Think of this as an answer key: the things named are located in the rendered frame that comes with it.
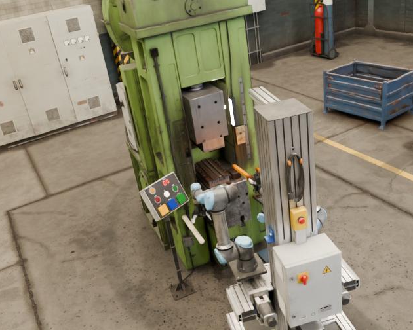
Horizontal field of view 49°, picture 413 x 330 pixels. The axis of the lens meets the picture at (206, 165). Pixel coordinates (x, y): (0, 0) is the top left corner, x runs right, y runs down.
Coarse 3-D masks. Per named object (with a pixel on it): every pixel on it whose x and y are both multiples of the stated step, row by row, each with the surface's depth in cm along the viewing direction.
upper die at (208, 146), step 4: (220, 136) 390; (192, 140) 409; (212, 140) 386; (216, 140) 388; (220, 140) 389; (196, 144) 401; (200, 144) 390; (204, 144) 385; (208, 144) 386; (212, 144) 388; (216, 144) 389; (220, 144) 391; (200, 148) 393; (204, 148) 386; (208, 148) 388; (212, 148) 389; (216, 148) 391; (204, 152) 387
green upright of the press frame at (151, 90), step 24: (144, 48) 349; (168, 48) 356; (144, 72) 371; (168, 72) 363; (144, 96) 403; (168, 96) 371; (168, 144) 387; (168, 168) 396; (192, 168) 406; (168, 216) 461
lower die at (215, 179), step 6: (198, 162) 436; (204, 162) 431; (210, 162) 429; (204, 168) 423; (210, 168) 419; (216, 168) 417; (222, 168) 417; (204, 174) 415; (210, 174) 411; (216, 174) 407; (222, 174) 405; (228, 174) 406; (204, 180) 413; (210, 180) 403; (216, 180) 403; (222, 180) 406; (228, 180) 408; (210, 186) 403
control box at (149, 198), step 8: (168, 176) 376; (152, 184) 366; (160, 184) 370; (168, 184) 374; (176, 184) 379; (144, 192) 360; (160, 192) 368; (168, 192) 372; (176, 192) 376; (184, 192) 381; (144, 200) 365; (152, 200) 362; (160, 200) 365; (168, 200) 370; (176, 200) 375; (152, 208) 362; (168, 208) 368; (176, 208) 373; (160, 216) 362
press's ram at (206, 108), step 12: (204, 84) 395; (192, 96) 371; (204, 96) 368; (216, 96) 372; (192, 108) 368; (204, 108) 372; (216, 108) 376; (192, 120) 373; (204, 120) 376; (216, 120) 381; (192, 132) 383; (204, 132) 380; (216, 132) 385
